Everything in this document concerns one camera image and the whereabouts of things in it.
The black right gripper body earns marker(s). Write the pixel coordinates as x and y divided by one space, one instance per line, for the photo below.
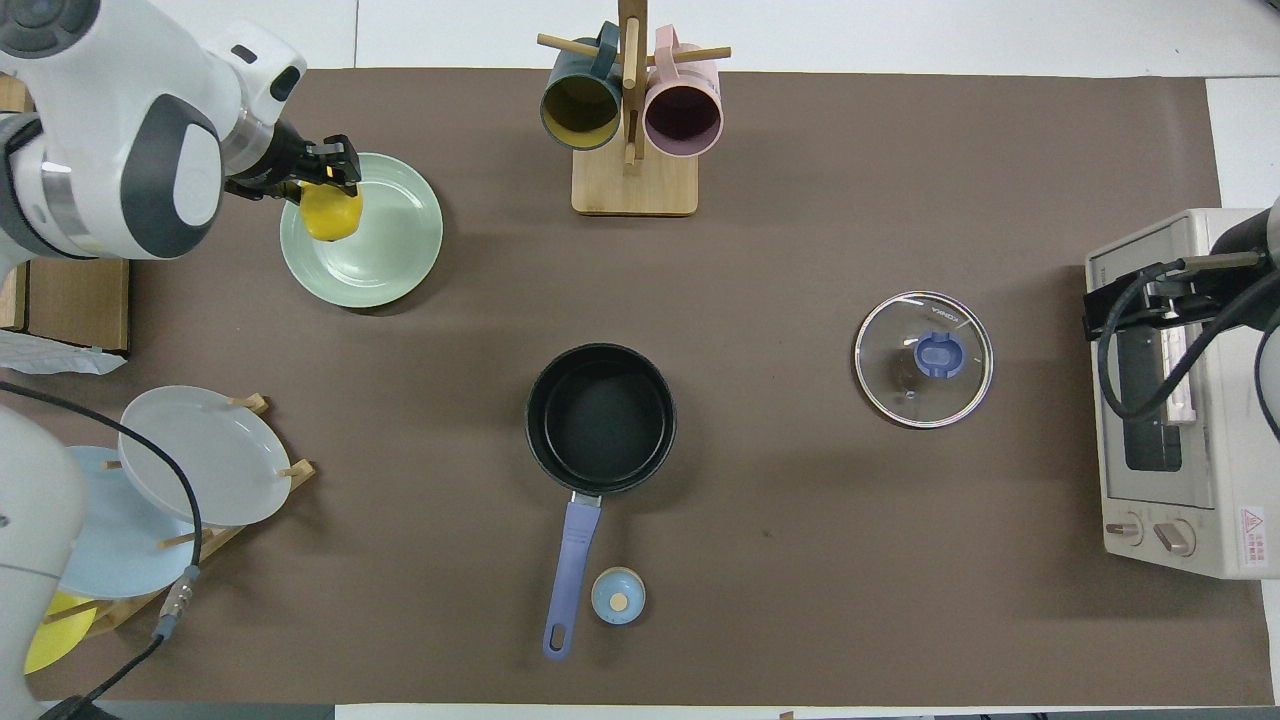
1160 295

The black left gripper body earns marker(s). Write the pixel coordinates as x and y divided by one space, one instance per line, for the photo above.
275 165

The yellow potato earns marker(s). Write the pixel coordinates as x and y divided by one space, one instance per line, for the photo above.
332 215

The glass lid with purple knob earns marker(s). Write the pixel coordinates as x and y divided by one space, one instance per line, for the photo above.
900 340

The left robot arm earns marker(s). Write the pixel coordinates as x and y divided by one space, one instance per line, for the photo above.
110 100

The pale green plate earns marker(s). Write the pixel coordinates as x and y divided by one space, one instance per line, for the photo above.
390 250

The grey plate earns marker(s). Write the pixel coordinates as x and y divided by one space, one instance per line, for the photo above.
205 455

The light blue plate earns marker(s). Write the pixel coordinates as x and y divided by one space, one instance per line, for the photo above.
120 550

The wooden plate rack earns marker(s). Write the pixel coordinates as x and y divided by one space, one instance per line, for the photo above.
120 612

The yellow plate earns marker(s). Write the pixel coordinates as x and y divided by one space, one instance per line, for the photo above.
55 635

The beige toaster oven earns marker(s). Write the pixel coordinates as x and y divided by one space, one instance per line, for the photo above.
1230 480

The wooden shelf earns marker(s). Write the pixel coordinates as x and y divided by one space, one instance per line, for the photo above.
80 300

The dark teal mug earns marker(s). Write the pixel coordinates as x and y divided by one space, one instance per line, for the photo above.
580 108

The crumpled white paper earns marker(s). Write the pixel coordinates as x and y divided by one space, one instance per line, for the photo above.
60 358

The wooden mug tree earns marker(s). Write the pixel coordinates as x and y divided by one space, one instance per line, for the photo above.
635 190

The pink mug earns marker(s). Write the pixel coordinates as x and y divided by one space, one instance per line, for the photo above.
683 115

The brown table mat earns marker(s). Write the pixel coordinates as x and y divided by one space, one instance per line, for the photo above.
850 550

